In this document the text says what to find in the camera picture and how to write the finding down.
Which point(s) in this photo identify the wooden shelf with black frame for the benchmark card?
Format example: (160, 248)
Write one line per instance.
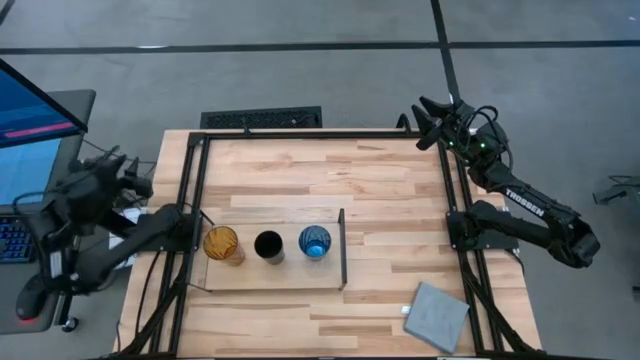
(280, 277)

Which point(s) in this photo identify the grey computer desk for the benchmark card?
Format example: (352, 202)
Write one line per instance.
(10, 300)

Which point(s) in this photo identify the blue faceted plastic cup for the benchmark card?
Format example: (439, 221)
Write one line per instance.
(315, 242)

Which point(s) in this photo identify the black computer mouse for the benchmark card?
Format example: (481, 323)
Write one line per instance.
(30, 300)

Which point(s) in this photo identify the black caster wheel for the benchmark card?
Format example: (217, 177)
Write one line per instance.
(70, 325)

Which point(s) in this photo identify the black cup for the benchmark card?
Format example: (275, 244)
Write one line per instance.
(269, 245)

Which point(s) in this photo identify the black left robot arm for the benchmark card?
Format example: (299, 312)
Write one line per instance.
(130, 240)

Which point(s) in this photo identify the black aluminium table frame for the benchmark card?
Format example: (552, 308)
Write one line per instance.
(320, 134)

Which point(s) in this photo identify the grey square pad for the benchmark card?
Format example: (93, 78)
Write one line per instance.
(436, 317)

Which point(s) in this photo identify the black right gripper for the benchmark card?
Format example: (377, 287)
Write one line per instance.
(457, 125)

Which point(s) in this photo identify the grey-bezel computer monitor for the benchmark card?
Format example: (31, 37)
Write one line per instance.
(25, 170)

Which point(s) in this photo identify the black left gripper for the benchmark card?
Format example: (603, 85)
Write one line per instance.
(112, 180)

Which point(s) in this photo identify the tilted computer monitor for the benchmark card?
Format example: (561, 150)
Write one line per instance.
(30, 112)

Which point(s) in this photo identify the tall orange faceted plastic cup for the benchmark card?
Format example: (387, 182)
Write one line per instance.
(221, 243)

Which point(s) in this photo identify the black floor vent grate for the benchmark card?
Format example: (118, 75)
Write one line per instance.
(260, 118)

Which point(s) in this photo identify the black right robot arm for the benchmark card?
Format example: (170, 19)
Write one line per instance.
(525, 205)

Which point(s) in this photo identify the black backlit keyboard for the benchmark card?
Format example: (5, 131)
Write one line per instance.
(12, 240)

